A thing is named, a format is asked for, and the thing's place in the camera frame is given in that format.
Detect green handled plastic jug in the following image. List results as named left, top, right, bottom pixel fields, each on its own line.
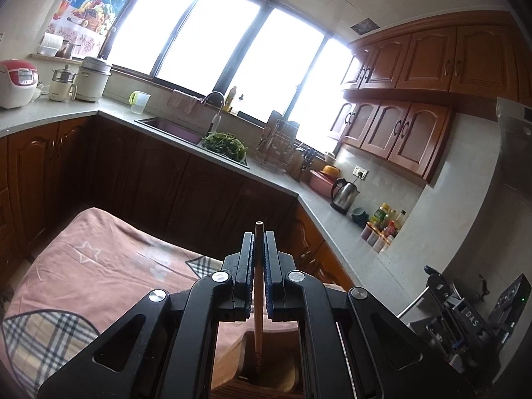
left=129, top=90, right=151, bottom=114

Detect red white rice cooker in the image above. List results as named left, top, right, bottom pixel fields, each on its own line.
left=0, top=59, right=38, bottom=110

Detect wooden utensil holder box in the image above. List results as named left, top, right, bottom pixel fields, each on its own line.
left=210, top=316, right=303, bottom=398

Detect stainless electric kettle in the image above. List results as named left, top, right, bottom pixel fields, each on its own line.
left=330, top=178, right=360, bottom=214

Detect dish drying rack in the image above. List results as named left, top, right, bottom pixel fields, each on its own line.
left=256, top=111, right=299, bottom=172

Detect metal chopstick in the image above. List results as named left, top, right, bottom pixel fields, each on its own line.
left=397, top=286, right=429, bottom=319

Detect range hood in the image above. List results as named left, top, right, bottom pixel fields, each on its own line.
left=496, top=97, right=532, bottom=198

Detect fruit poster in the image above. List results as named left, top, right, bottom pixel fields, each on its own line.
left=47, top=0, right=128, bottom=59

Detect pink plastic basin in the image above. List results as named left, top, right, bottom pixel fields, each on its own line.
left=309, top=170, right=340, bottom=198

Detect brown wooden chopstick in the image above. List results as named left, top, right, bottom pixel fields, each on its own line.
left=253, top=221, right=264, bottom=379

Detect small white electric pot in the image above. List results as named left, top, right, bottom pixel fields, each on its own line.
left=49, top=64, right=77, bottom=102

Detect pink dish cloth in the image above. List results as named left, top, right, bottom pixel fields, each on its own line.
left=167, top=89, right=200, bottom=115

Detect chrome sink faucet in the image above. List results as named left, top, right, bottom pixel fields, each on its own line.
left=200, top=90, right=225, bottom=134

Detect green vegetables in sink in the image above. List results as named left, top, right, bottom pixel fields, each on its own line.
left=202, top=132, right=247, bottom=162

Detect pink patterned tablecloth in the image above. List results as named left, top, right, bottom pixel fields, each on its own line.
left=0, top=207, right=259, bottom=399

